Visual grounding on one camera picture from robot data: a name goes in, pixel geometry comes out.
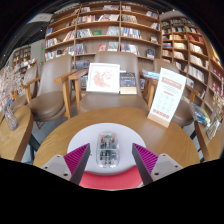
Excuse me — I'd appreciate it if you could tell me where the wide wooden bookshelf unit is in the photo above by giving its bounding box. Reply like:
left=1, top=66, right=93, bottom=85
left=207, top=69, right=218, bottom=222
left=43, top=1, right=162, bottom=68

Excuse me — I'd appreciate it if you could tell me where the transparent computer mouse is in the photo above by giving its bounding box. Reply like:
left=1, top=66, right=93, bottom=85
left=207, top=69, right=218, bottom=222
left=95, top=132, right=121, bottom=169

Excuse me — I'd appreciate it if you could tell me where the dark covered book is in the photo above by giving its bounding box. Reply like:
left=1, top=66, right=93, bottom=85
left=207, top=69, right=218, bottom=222
left=119, top=71, right=138, bottom=95

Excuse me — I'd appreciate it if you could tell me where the white mouse pad, red wrist rest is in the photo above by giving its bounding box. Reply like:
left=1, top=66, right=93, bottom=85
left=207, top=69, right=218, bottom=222
left=66, top=122, right=148, bottom=191

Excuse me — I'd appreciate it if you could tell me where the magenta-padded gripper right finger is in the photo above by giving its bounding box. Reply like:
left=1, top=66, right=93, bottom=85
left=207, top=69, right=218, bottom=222
left=131, top=143, right=184, bottom=186

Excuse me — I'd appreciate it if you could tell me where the glass vase with pink flowers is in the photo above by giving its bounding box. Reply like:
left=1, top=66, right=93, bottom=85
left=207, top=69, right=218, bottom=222
left=0, top=64, right=24, bottom=132

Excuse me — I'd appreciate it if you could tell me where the white framed floral picture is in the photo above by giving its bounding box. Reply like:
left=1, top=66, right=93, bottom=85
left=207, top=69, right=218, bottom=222
left=85, top=62, right=121, bottom=94

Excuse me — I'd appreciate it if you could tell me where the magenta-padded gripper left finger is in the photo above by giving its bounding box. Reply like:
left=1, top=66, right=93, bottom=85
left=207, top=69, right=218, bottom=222
left=41, top=143, right=92, bottom=186

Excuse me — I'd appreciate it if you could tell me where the stack of books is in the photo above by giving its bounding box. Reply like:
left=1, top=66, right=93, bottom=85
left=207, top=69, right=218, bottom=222
left=189, top=102, right=212, bottom=128

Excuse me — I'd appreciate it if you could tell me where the brown armchair with wooden arms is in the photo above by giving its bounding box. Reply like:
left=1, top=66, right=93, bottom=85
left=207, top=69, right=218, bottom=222
left=141, top=58, right=204, bottom=129
left=26, top=54, right=78, bottom=124
left=68, top=50, right=151, bottom=116
left=20, top=63, right=41, bottom=104

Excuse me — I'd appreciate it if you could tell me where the round wooden side table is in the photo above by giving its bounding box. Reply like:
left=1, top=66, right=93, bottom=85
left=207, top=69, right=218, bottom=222
left=194, top=119, right=224, bottom=163
left=0, top=104, right=35, bottom=163

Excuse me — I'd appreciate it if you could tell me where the small distant bookshelf unit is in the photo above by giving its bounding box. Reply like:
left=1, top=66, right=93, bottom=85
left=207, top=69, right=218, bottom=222
left=11, top=45, right=38, bottom=73

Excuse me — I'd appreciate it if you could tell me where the white red sign, wooden base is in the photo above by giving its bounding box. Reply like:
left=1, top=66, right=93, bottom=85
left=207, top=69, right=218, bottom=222
left=146, top=67, right=188, bottom=129

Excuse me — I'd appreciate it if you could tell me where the light blue book stack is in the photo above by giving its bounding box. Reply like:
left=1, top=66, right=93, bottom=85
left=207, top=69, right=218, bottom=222
left=141, top=69, right=161, bottom=81

